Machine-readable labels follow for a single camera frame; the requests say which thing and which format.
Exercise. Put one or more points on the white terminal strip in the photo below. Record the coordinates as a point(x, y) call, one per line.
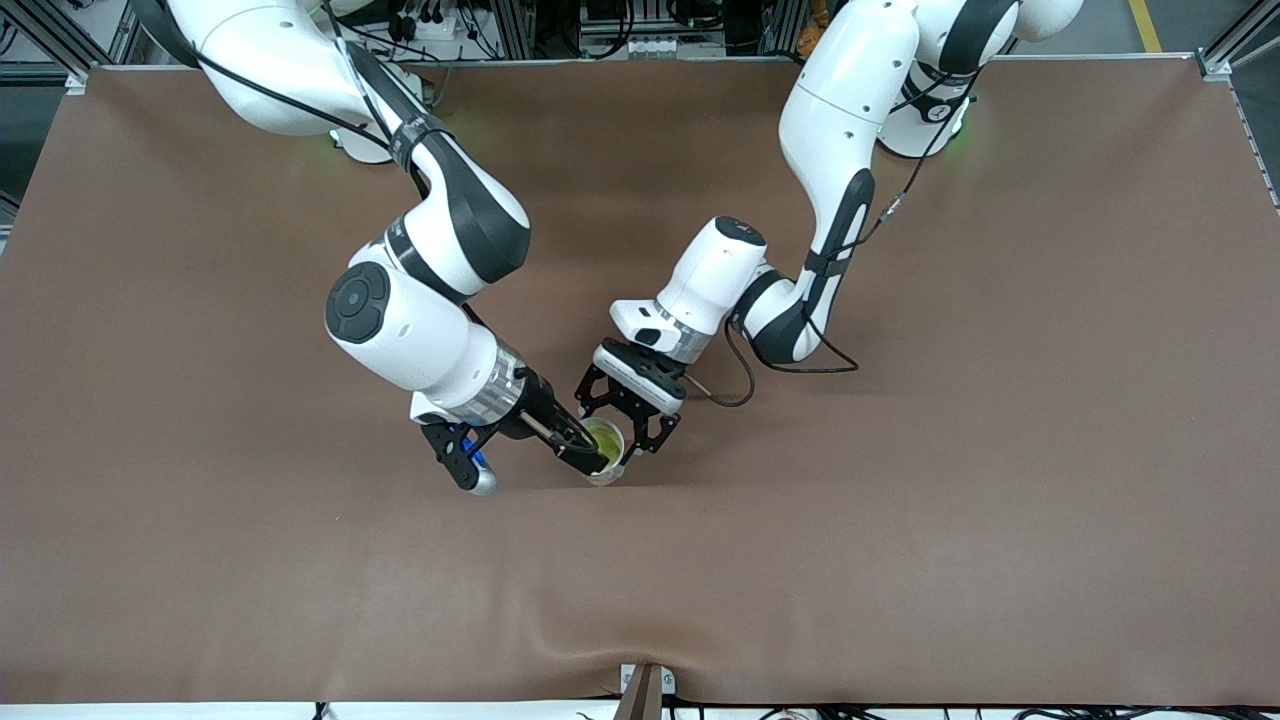
point(670, 46)

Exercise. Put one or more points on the small metal corner bracket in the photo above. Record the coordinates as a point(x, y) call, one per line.
point(668, 682)
point(627, 678)

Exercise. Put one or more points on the aluminium frame profile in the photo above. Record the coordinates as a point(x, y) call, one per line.
point(60, 40)
point(1235, 45)

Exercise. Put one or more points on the bag of orange items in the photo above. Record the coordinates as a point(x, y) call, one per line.
point(820, 10)

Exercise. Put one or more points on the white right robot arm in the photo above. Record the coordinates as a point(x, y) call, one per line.
point(420, 340)

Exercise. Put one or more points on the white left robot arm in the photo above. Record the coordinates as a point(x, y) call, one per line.
point(850, 120)

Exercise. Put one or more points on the brown table mat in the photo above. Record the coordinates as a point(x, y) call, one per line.
point(640, 580)

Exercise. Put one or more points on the blue white tennis ball can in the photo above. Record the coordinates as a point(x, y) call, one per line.
point(612, 478)

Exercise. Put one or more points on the white power strip with plugs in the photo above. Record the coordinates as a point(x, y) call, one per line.
point(440, 25)

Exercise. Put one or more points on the aluminium camera post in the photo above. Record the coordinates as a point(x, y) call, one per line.
point(640, 702)

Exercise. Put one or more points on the yellow tennis ball Roland Garros print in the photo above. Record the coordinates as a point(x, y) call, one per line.
point(606, 435)

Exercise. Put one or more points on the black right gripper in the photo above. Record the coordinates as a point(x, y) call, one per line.
point(537, 411)

